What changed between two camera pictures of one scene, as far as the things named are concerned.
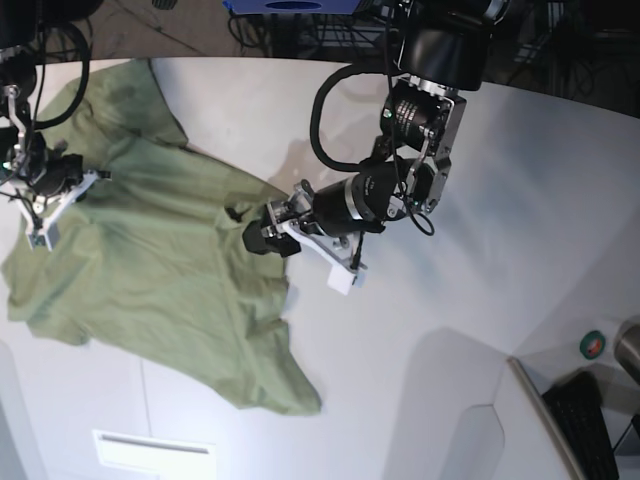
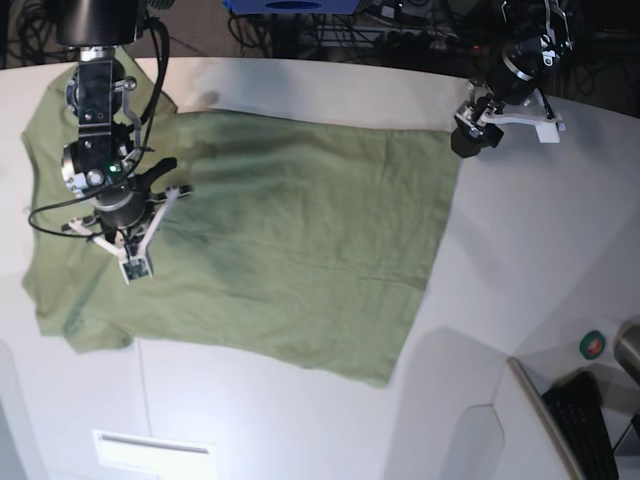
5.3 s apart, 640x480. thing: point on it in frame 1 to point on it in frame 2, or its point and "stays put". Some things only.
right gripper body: x=337 y=209 to x=479 y=102
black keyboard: x=576 y=404 stays put
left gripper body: x=55 y=174 to x=120 y=207
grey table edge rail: x=548 y=418 stays put
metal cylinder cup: x=627 y=349 stays put
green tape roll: x=592 y=344 stays put
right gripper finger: x=268 y=239 to x=466 y=145
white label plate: x=172 y=458 stays put
